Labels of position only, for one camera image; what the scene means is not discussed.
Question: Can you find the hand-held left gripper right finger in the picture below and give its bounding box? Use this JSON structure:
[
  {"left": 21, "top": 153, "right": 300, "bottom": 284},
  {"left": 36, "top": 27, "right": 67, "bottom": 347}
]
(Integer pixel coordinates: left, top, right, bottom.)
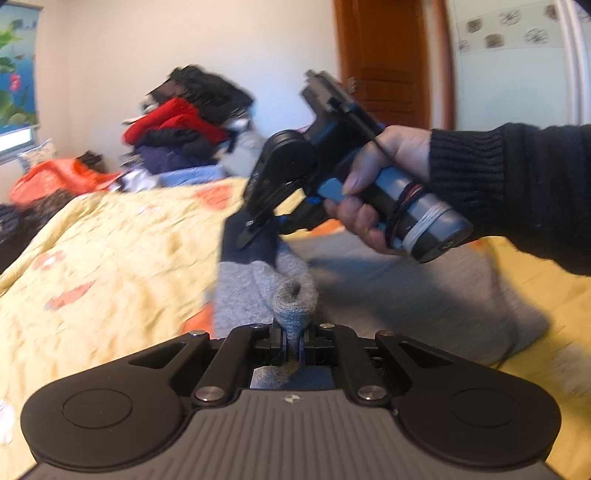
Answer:
[{"left": 298, "top": 322, "right": 467, "bottom": 407}]

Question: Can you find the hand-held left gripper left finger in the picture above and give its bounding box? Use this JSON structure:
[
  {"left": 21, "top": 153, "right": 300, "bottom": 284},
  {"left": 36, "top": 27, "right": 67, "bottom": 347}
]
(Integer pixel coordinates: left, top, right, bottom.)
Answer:
[{"left": 127, "top": 322, "right": 297, "bottom": 408}]

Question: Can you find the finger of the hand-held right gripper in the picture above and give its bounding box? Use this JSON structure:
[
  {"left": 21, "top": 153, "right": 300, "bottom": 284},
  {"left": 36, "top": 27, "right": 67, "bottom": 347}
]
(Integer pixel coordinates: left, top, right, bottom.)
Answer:
[{"left": 236, "top": 203, "right": 283, "bottom": 250}]

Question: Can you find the navy and grey sweater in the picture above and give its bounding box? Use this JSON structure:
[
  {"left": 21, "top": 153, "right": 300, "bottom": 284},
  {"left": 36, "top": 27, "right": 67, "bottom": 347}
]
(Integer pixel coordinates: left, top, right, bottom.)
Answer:
[{"left": 213, "top": 210, "right": 552, "bottom": 391}]

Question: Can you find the pile of clothes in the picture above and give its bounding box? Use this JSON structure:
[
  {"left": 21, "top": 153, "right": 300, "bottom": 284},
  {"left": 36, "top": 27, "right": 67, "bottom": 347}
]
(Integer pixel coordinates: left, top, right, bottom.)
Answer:
[{"left": 121, "top": 65, "right": 257, "bottom": 176}]

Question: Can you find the person's right hand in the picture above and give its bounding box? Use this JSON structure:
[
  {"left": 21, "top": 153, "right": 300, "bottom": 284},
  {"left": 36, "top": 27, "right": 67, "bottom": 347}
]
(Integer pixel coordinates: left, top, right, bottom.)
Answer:
[{"left": 323, "top": 124, "right": 433, "bottom": 254}]

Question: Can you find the white plastic bag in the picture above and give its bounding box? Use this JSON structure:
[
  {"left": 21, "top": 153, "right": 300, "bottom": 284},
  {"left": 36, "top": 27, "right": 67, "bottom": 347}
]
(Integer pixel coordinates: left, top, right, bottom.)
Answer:
[{"left": 111, "top": 168, "right": 162, "bottom": 193}]

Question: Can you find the yellow printed bed sheet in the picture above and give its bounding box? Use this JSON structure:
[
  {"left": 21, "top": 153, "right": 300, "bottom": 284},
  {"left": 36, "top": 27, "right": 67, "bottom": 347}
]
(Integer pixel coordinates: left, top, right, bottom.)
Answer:
[{"left": 0, "top": 178, "right": 591, "bottom": 480}]

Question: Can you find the brown wooden door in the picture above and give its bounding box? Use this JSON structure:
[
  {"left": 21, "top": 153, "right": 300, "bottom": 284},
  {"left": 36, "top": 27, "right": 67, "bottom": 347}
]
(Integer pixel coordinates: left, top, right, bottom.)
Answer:
[{"left": 333, "top": 0, "right": 432, "bottom": 132}]

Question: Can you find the dark brown cloth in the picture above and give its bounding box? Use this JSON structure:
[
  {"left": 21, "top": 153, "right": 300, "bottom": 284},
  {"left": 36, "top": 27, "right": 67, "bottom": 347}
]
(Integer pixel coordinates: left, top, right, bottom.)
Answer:
[{"left": 76, "top": 150, "right": 108, "bottom": 174}]

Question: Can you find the orange plastic bag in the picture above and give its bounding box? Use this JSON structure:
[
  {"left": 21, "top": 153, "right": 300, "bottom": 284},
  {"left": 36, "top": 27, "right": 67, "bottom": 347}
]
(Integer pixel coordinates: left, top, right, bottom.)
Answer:
[{"left": 9, "top": 158, "right": 123, "bottom": 206}]

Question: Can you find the white flower-print wardrobe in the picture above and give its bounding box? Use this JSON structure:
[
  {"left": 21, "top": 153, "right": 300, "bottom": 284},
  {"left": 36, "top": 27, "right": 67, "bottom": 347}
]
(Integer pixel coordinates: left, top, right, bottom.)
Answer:
[{"left": 445, "top": 0, "right": 591, "bottom": 132}]

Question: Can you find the window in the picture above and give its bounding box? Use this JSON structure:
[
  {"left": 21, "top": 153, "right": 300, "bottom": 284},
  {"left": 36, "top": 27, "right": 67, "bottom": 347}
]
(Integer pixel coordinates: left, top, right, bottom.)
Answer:
[{"left": 0, "top": 127, "right": 37, "bottom": 160}]

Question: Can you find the wall poster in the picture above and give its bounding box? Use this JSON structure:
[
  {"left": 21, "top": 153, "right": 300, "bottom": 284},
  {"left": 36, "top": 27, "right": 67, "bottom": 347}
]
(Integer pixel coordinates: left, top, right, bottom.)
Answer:
[{"left": 0, "top": 2, "right": 44, "bottom": 132}]

